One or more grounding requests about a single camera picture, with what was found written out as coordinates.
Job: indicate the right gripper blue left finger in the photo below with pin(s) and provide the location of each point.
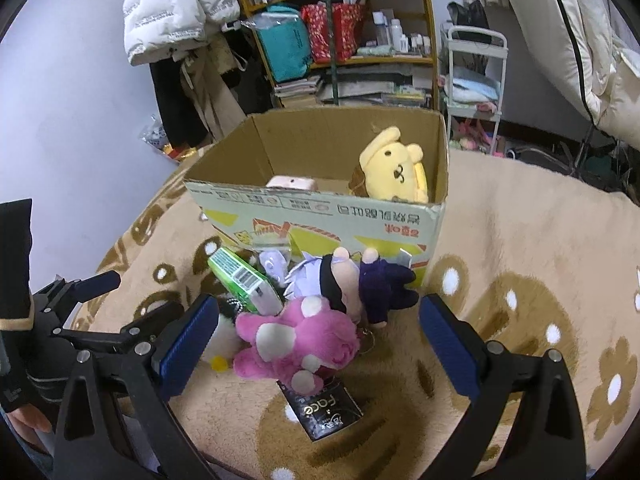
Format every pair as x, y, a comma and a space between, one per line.
115, 421

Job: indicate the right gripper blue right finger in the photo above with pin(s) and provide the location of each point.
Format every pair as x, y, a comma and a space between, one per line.
546, 440

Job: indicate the white fluffy penguin plush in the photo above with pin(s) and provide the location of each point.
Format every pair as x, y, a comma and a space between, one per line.
223, 345

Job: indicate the green tissue pack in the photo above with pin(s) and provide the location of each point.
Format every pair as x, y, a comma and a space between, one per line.
248, 286

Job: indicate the pink bear plush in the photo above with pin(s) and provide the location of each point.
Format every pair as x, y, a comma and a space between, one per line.
300, 347

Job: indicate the black face mask packet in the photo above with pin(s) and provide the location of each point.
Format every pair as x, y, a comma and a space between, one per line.
326, 413

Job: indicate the yellow dog plush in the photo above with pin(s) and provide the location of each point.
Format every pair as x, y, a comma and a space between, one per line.
390, 170

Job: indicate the person's left hand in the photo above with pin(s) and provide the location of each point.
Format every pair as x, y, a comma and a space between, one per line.
27, 421

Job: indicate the beige patterned plush rug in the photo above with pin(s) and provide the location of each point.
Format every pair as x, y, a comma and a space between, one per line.
528, 263

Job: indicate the plastic bag of toys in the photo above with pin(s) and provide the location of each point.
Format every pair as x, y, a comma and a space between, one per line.
154, 135

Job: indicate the cardboard box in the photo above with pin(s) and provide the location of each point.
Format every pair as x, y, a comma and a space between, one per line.
323, 143

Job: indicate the beige coat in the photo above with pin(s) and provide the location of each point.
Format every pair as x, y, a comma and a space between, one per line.
201, 78

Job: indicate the white puffer jacket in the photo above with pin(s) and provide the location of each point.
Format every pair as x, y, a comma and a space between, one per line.
159, 29

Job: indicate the stack of books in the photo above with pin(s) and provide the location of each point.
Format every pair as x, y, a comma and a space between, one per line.
298, 93

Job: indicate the teal shopping bag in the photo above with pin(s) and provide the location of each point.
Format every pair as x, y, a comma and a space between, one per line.
285, 41

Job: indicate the white rolling cart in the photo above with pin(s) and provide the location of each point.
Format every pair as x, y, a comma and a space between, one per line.
473, 84

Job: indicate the wooden shelf unit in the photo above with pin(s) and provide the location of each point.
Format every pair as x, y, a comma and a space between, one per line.
395, 64

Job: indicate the red gift bag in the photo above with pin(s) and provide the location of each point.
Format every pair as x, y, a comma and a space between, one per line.
348, 24

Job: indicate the green pole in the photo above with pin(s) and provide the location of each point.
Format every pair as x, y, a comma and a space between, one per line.
332, 52

